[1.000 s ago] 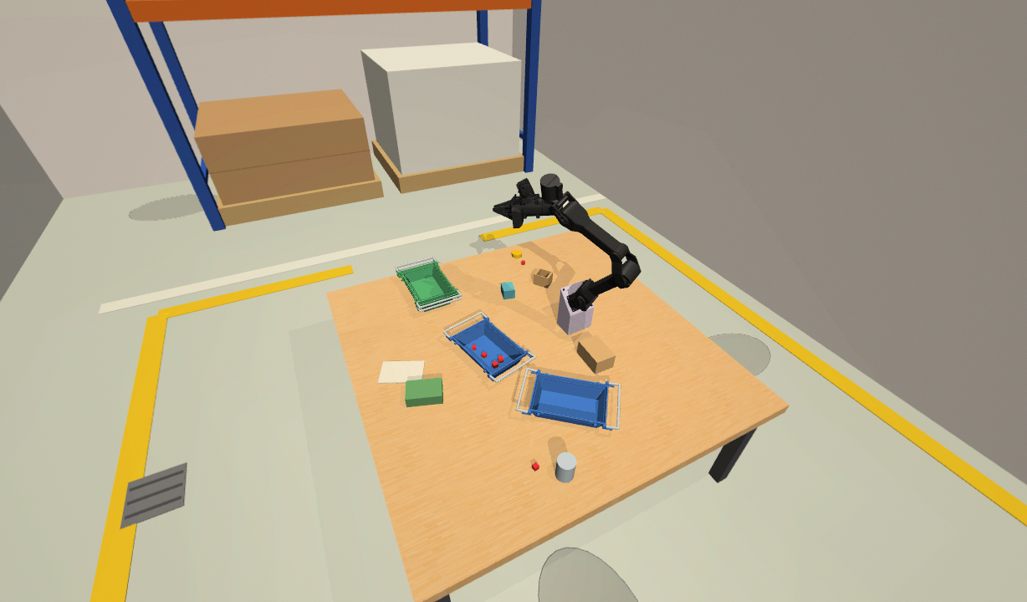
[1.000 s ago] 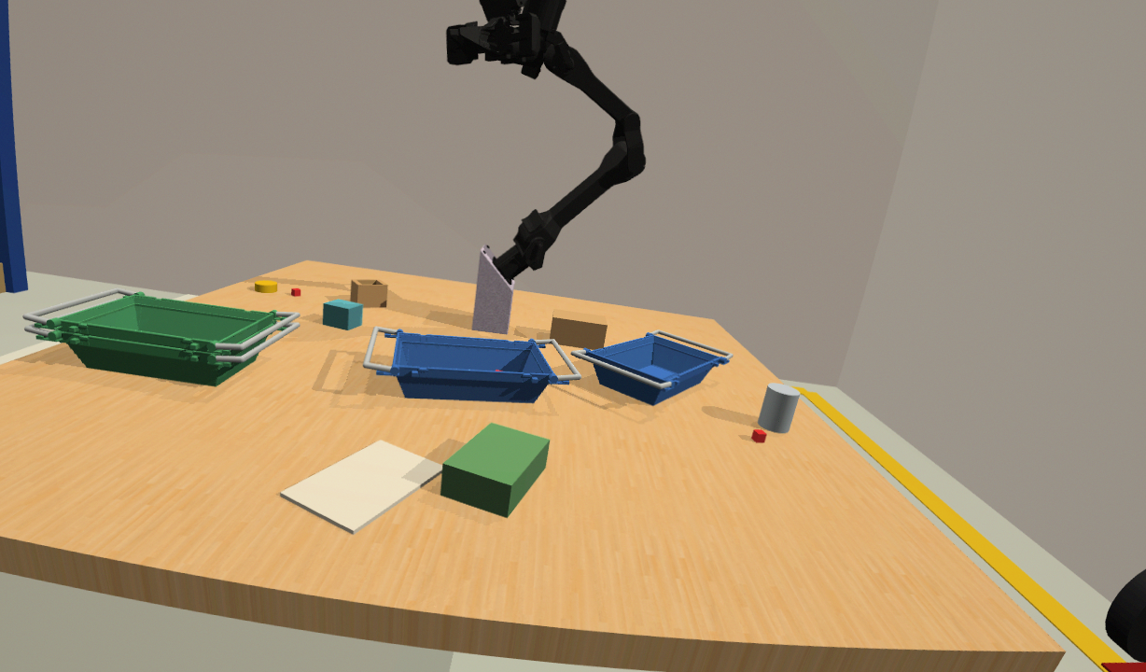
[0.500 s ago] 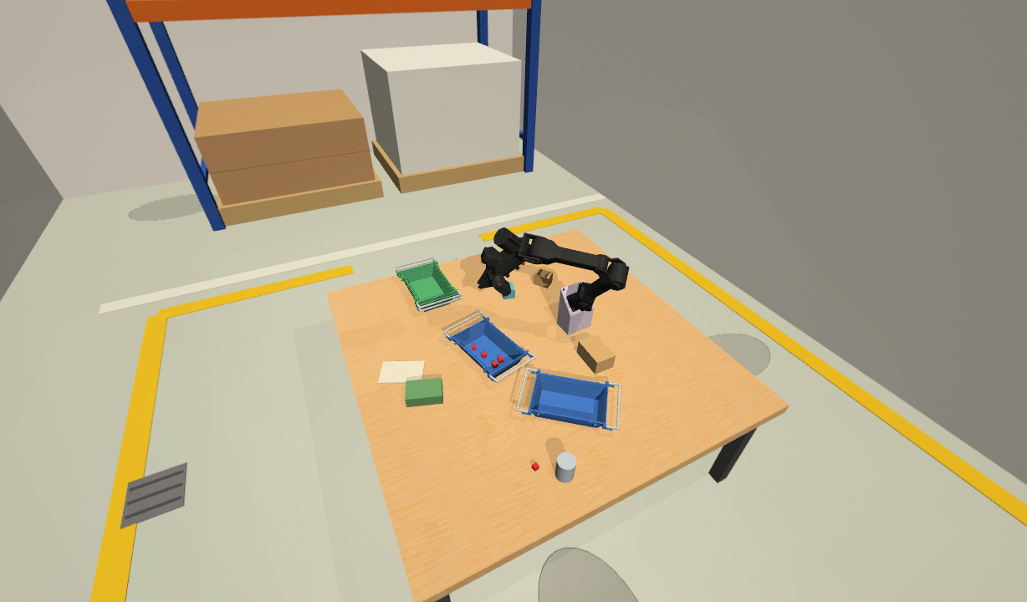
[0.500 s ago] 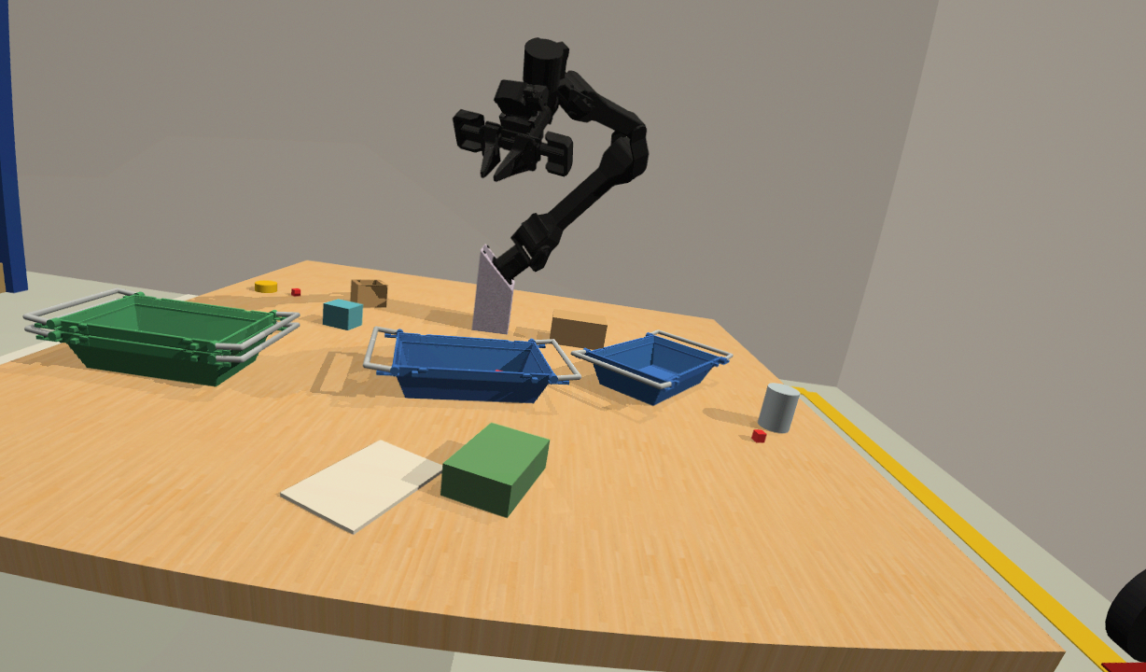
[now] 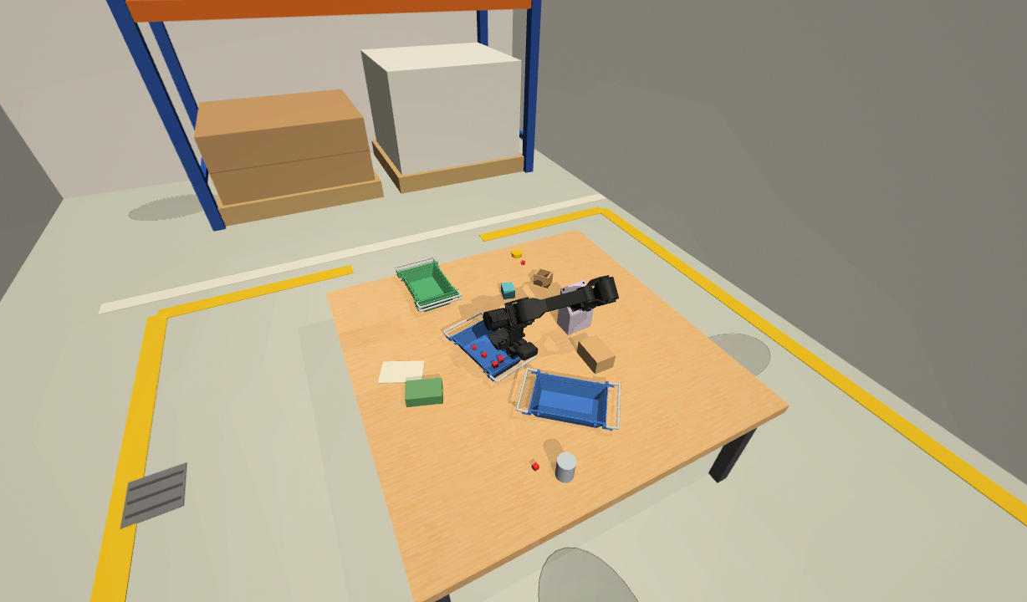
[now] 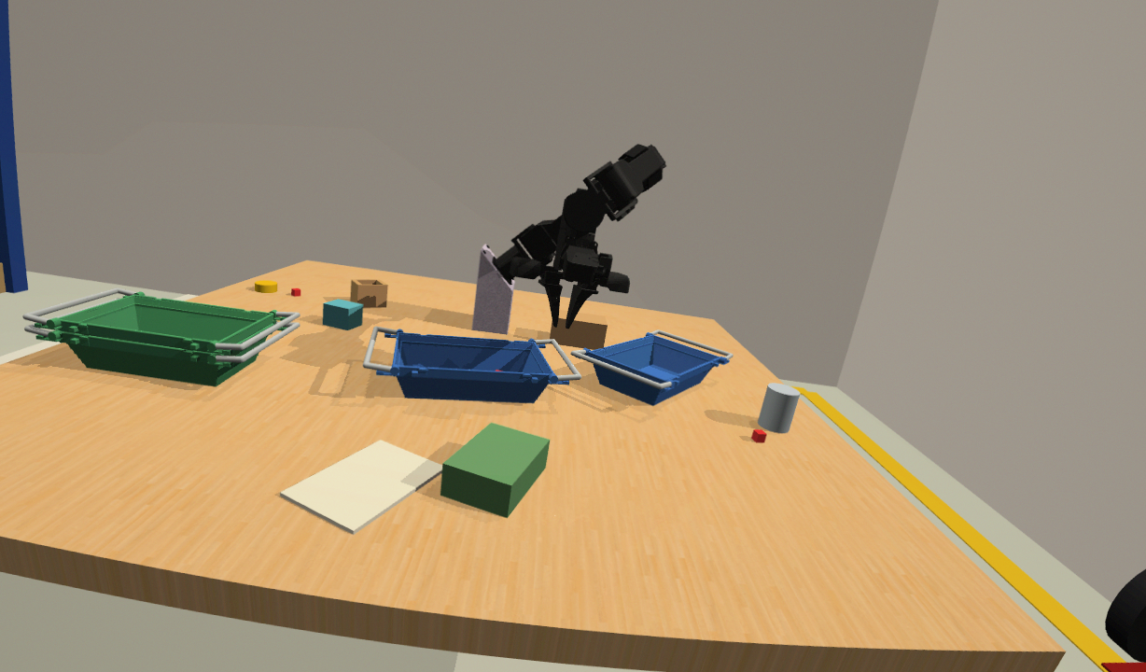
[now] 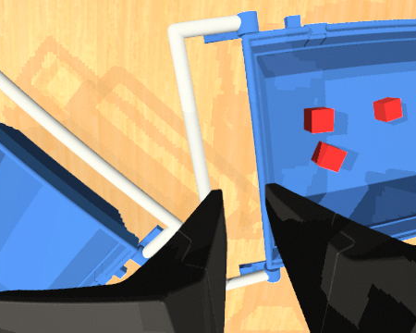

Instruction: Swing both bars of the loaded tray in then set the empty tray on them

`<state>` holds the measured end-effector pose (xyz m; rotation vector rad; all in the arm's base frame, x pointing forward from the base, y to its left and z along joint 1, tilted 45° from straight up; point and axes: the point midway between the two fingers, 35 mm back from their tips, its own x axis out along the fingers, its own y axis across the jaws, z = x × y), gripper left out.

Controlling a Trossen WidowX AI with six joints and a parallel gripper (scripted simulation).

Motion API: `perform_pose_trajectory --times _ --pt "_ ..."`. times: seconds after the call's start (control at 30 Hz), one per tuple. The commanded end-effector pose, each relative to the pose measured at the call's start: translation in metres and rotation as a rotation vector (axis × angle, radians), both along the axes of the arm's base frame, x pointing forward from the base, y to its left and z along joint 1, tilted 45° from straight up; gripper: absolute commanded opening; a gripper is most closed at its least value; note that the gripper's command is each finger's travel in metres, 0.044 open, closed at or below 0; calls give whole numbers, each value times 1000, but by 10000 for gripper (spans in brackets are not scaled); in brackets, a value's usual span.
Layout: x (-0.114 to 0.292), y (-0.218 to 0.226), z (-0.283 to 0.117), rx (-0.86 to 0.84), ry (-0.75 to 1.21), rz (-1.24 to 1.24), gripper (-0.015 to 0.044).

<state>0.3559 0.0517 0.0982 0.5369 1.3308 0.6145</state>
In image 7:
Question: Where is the small red block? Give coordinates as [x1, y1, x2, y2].
[311, 142, 346, 173]
[373, 97, 403, 122]
[303, 107, 335, 133]

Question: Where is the blue plastic tray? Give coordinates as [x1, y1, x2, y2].
[0, 69, 183, 291]
[203, 10, 416, 282]

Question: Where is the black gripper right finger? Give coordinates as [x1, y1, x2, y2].
[264, 184, 416, 333]

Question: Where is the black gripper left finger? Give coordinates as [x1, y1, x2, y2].
[0, 189, 227, 333]

